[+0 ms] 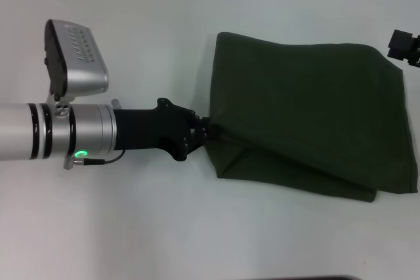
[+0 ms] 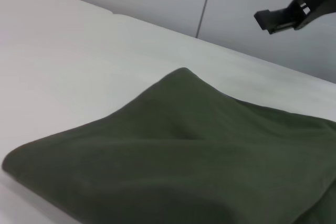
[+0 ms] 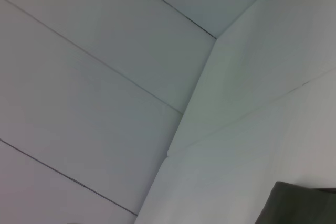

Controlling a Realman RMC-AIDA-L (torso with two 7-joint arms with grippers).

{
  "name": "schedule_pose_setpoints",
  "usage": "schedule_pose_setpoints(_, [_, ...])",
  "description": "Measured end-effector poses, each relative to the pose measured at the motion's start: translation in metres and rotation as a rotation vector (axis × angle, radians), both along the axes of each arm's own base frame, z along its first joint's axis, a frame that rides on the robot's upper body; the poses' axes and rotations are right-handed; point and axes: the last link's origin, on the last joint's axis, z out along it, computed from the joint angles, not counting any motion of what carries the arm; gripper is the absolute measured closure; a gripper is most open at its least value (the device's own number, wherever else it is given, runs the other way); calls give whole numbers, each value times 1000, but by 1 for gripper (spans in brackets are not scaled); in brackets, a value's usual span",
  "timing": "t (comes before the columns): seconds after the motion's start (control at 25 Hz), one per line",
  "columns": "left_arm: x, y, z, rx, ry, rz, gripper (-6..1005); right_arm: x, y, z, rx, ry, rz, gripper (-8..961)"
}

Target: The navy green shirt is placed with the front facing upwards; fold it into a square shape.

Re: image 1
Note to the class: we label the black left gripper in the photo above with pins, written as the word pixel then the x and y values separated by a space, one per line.
pixel 144 129

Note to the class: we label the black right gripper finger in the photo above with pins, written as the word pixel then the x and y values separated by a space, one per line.
pixel 402 37
pixel 398 51

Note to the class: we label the dark green FREE t-shirt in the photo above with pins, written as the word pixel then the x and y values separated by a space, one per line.
pixel 311 112

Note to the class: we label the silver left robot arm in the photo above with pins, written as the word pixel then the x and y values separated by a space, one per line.
pixel 49 130

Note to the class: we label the small silver metal pin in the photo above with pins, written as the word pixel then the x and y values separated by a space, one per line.
pixel 116 103

